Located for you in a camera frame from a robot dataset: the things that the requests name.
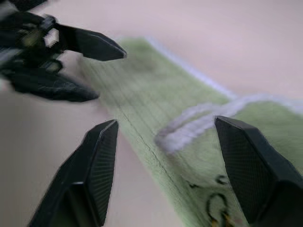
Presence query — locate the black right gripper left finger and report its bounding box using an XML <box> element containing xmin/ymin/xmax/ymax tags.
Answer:
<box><xmin>27</xmin><ymin>119</ymin><xmax>119</xmax><ymax>227</ymax></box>

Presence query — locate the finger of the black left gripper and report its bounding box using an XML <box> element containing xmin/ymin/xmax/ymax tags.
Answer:
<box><xmin>57</xmin><ymin>23</ymin><xmax>128</xmax><ymax>62</ymax></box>
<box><xmin>9</xmin><ymin>70</ymin><xmax>100</xmax><ymax>103</ymax></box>

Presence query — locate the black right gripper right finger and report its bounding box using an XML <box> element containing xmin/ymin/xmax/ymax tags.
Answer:
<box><xmin>214</xmin><ymin>115</ymin><xmax>303</xmax><ymax>227</ymax></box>

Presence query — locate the green towel with white trim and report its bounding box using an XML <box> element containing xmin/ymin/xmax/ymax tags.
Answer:
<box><xmin>79</xmin><ymin>36</ymin><xmax>303</xmax><ymax>227</ymax></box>

